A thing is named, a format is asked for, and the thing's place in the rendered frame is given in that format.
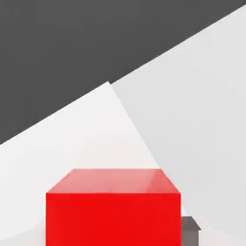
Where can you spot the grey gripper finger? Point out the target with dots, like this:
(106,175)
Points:
(189,232)

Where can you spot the small red cube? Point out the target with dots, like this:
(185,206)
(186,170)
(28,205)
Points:
(113,215)

